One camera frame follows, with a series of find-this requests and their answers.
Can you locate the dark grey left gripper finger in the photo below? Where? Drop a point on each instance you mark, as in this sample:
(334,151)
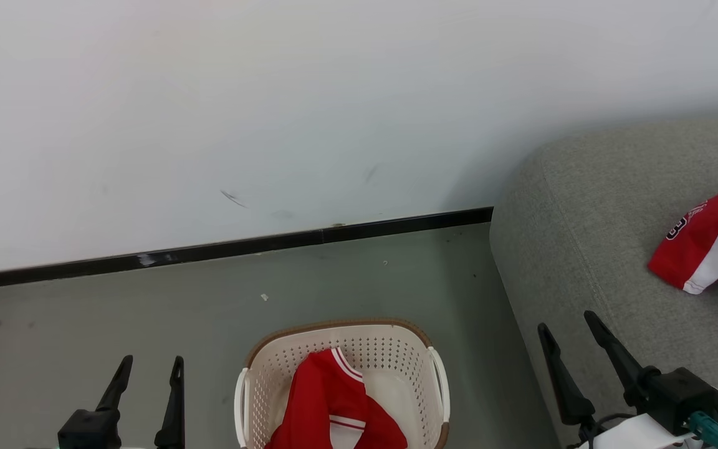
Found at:
(173,418)
(117,386)

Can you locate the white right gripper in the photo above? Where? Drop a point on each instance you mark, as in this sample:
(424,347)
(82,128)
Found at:
(636,436)

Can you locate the red shorts with striped trim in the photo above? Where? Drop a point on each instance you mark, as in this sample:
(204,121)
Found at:
(321,399)

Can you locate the red jersey with white panels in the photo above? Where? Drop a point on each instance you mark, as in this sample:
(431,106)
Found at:
(698,240)

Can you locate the grey fabric sofa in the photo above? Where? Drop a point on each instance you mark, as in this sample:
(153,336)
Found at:
(583,212)

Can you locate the black baseboard strip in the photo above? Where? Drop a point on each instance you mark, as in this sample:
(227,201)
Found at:
(228,248)

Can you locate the cream perforated laundry basket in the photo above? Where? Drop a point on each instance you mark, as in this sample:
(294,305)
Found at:
(396,349)

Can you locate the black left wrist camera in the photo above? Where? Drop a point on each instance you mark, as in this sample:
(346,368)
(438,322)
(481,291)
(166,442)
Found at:
(88,430)

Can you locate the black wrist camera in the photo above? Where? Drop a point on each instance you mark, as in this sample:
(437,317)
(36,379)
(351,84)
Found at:
(689,393)
(88,430)

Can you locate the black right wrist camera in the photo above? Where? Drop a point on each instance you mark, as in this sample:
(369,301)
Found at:
(689,393)

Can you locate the teal camera connector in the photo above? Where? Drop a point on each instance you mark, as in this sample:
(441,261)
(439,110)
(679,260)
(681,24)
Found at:
(711,430)

